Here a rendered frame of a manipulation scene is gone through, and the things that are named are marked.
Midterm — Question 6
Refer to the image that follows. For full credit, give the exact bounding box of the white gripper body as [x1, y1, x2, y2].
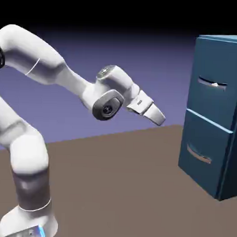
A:
[142, 103, 167, 127]

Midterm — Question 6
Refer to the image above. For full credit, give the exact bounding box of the blue drawer front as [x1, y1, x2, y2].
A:
[176, 108, 235, 200]
[186, 36, 237, 133]

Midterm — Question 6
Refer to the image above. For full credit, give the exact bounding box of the blue cabinet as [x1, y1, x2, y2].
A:
[176, 33, 237, 201]

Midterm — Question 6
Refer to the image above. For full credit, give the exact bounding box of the curved metal handle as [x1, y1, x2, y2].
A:
[186, 144, 213, 164]
[198, 76, 228, 91]

